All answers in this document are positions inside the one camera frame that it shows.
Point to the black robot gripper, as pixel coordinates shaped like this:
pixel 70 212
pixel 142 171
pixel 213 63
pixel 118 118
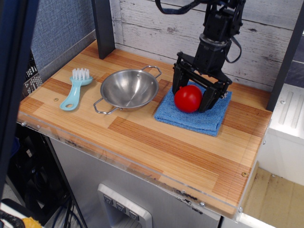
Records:
pixel 205 68

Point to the red plastic tomato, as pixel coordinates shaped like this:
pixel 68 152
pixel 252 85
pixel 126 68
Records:
pixel 188 98

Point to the small stainless steel pot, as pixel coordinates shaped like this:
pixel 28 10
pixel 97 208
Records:
pixel 129 89

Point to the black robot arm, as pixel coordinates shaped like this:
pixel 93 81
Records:
pixel 223 19

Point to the folded blue cloth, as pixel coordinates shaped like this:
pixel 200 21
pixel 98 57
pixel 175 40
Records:
pixel 208 122

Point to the clear acrylic table guard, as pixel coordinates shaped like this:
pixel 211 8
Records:
pixel 201 168

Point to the white side unit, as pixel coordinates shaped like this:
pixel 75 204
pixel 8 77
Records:
pixel 282 149

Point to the light blue scrub brush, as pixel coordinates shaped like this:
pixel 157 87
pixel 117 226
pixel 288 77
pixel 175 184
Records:
pixel 80 77

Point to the stainless steel cabinet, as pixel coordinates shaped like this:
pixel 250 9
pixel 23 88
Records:
pixel 84 173

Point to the black plastic crate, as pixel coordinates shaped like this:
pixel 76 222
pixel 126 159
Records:
pixel 32 77

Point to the yellow object bottom left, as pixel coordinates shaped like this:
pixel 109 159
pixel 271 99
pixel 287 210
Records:
pixel 31 223

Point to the dark grey right post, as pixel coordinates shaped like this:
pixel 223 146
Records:
pixel 288 58

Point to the dark grey post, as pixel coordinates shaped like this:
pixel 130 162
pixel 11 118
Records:
pixel 288 58
pixel 103 27

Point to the dark grey left post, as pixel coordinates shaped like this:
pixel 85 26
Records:
pixel 103 27

